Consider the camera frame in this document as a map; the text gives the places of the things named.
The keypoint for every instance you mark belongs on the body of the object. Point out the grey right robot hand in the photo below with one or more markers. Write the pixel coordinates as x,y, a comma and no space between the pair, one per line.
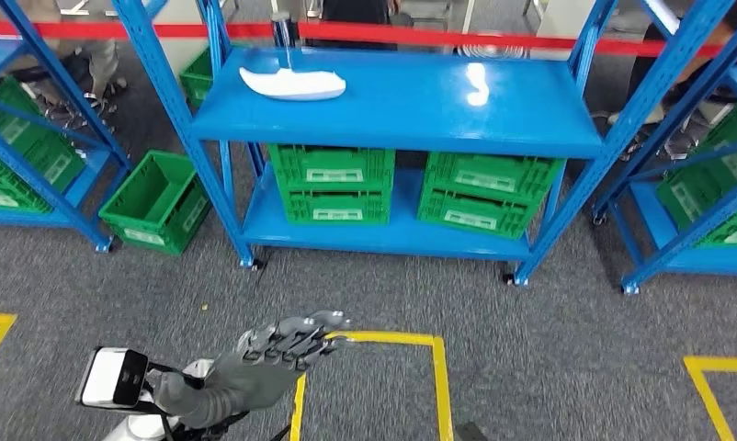
471,433

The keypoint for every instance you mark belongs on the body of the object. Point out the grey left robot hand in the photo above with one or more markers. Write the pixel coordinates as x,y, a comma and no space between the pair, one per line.
253,377

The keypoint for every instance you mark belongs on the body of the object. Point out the white curved plastic part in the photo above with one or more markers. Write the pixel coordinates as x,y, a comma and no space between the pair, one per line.
295,88

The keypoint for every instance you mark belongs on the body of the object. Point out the white table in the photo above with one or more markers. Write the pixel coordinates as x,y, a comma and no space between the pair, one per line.
180,58
557,27

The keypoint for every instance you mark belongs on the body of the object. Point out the red barrier belt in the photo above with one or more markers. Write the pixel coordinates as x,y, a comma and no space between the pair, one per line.
405,35

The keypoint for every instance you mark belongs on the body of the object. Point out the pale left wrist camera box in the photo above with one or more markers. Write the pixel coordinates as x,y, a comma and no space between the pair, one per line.
103,377

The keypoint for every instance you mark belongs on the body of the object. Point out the chrome barrier post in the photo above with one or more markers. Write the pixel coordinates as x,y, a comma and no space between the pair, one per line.
283,30

